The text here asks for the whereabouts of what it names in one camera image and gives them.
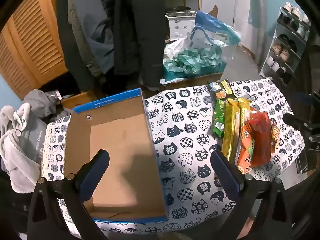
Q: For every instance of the grey printed bag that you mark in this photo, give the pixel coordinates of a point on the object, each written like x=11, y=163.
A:
x=32, y=137

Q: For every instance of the wooden louvred door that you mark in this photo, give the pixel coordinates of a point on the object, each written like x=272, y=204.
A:
x=32, y=45

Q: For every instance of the light grey fleece blanket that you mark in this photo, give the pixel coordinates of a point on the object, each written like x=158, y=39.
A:
x=15, y=160

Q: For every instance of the grey jacket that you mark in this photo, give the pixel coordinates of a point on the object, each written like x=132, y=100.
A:
x=42, y=102

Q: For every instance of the group of shoes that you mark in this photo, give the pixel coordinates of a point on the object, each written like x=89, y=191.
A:
x=285, y=50

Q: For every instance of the black hanging coat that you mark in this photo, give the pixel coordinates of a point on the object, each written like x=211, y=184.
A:
x=140, y=30

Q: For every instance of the grey-blue hanging jacket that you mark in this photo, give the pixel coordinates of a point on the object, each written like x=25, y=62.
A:
x=97, y=25

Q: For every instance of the metal shoe rack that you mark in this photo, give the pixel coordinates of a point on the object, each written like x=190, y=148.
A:
x=277, y=42

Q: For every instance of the white printed box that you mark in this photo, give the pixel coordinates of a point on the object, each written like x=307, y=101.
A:
x=180, y=27

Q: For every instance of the gold snack packet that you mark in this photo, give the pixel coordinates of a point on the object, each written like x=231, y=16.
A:
x=231, y=130
x=244, y=112

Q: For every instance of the black lid noodle cup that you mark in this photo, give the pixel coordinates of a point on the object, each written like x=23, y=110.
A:
x=217, y=90

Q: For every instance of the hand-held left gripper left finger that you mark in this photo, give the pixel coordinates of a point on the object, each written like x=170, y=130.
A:
x=96, y=170

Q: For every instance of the green crumpled paper box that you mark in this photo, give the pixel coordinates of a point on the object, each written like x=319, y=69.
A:
x=195, y=60

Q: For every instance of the small brown cardboard box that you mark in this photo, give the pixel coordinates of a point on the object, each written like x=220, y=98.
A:
x=77, y=100

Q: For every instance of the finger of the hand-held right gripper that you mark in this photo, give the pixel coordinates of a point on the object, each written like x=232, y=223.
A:
x=296, y=121
x=302, y=98

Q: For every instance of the orange snack packet green badge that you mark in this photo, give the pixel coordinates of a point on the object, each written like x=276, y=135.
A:
x=246, y=155

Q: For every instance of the white plastic bag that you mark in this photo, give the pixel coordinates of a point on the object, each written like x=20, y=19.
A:
x=175, y=47

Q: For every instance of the cardboard box with blue rim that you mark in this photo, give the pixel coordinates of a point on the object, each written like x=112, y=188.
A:
x=120, y=142

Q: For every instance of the large brown cardboard box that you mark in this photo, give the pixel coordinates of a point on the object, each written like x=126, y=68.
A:
x=195, y=80

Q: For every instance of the dark green hanging coat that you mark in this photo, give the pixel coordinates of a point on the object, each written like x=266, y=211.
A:
x=72, y=42

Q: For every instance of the metal pot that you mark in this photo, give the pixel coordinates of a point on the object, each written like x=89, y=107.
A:
x=180, y=10

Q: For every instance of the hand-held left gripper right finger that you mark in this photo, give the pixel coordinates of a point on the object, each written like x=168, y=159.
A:
x=223, y=170

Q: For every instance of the orange yellow patterned snack packet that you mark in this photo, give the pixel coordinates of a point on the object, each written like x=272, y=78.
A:
x=275, y=135

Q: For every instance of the cat print tablecloth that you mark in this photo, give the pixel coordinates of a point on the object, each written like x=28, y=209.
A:
x=185, y=140

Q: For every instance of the red transparent snack packet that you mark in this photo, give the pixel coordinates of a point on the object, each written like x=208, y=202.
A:
x=260, y=140

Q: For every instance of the blue plastic bag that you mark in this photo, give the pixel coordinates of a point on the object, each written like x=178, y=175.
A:
x=212, y=27

